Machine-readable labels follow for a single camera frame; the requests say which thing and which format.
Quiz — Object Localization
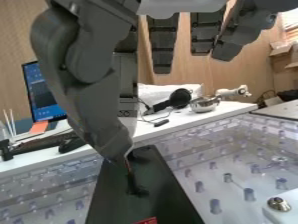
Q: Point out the small white jointed device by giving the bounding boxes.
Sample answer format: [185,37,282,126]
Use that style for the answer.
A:
[214,84,253,100]

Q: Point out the white desk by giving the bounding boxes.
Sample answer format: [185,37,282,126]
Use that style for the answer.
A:
[0,100,260,178]

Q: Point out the black mouse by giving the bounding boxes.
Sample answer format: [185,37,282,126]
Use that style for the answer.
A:
[58,137,87,155]

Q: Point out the black keyboard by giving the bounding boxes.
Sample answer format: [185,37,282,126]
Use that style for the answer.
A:
[8,131,80,153]

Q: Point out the black headphones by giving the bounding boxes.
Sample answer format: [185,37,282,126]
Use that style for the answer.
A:
[143,87,195,117]

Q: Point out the white plastic bag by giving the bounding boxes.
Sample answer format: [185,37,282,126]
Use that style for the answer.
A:
[137,82,207,108]

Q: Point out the clear box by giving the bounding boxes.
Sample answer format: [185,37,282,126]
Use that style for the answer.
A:
[0,112,298,224]

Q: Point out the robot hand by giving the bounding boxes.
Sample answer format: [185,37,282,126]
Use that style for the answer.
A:
[30,0,285,168]

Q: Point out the metal bowl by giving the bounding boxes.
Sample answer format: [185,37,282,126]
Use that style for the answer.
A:
[189,96,222,114]

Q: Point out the computer screen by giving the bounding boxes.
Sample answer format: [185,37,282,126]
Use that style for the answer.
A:
[22,60,69,124]

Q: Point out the round metal bearing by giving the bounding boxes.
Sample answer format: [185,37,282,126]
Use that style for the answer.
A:
[266,196,293,213]

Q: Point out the small black object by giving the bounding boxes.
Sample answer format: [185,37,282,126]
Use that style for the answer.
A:
[0,138,15,162]

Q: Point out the thin stick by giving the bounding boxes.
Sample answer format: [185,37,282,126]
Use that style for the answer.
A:
[124,156,151,198]

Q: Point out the black plate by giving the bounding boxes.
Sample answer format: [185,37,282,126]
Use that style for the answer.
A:
[85,144,207,224]

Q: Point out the orange card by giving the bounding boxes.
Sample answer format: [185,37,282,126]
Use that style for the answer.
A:
[28,120,51,136]

